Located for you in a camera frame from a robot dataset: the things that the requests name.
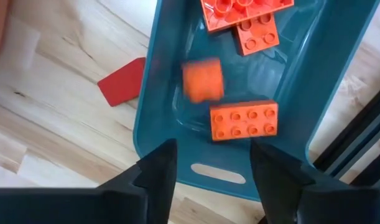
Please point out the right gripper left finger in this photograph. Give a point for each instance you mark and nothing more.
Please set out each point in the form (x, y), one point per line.
(146, 193)

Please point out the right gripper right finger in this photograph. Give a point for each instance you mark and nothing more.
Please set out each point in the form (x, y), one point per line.
(286, 193)

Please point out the red sloped block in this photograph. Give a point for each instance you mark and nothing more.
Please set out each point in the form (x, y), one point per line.
(122, 82)

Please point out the small orange square block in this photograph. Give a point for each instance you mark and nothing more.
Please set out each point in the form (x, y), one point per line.
(203, 80)

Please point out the teal plastic bin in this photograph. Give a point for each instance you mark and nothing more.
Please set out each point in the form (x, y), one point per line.
(311, 77)

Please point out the black metal table frame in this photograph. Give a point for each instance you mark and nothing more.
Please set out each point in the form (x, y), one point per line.
(357, 133)

